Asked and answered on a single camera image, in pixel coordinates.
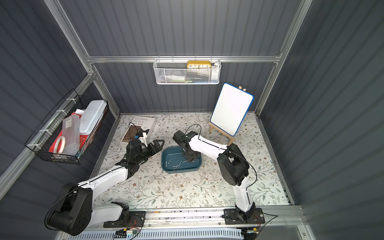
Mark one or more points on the small wooden easel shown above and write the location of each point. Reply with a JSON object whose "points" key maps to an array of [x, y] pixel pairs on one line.
{"points": [[222, 132]]}

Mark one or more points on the white tape roll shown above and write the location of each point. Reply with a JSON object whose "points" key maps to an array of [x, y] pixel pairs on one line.
{"points": [[59, 145]]}

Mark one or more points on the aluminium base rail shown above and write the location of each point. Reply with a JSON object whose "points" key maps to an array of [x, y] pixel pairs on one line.
{"points": [[268, 223]]}

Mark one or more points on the blue framed whiteboard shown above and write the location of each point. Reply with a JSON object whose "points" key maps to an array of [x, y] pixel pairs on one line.
{"points": [[231, 109]]}

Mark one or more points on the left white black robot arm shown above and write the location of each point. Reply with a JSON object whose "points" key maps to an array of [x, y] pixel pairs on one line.
{"points": [[74, 211]]}

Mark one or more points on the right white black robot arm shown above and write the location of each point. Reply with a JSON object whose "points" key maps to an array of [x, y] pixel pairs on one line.
{"points": [[233, 166]]}

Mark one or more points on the white wire wall basket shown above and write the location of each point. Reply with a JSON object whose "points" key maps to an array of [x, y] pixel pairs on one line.
{"points": [[176, 73]]}

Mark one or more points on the black wire side basket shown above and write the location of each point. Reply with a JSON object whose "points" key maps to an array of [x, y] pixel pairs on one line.
{"points": [[45, 137]]}

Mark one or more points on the yellow digital clock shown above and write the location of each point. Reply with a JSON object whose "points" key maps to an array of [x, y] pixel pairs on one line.
{"points": [[199, 64]]}

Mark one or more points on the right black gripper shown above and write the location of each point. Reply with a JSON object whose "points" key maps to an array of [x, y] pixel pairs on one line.
{"points": [[190, 154]]}

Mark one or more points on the teal plastic storage tray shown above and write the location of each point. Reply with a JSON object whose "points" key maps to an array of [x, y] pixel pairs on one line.
{"points": [[175, 156]]}

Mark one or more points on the white plastic case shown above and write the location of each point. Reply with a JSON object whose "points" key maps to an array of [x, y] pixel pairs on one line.
{"points": [[91, 116]]}

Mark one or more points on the interior design trends book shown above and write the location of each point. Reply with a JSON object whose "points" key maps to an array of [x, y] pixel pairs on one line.
{"points": [[140, 128]]}

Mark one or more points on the translucent plastic container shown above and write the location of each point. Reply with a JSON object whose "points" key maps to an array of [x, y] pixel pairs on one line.
{"points": [[70, 130]]}

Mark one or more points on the red box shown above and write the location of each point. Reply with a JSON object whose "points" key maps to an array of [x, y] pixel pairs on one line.
{"points": [[83, 138]]}

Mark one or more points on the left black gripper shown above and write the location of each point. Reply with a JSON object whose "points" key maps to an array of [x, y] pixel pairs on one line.
{"points": [[149, 149]]}

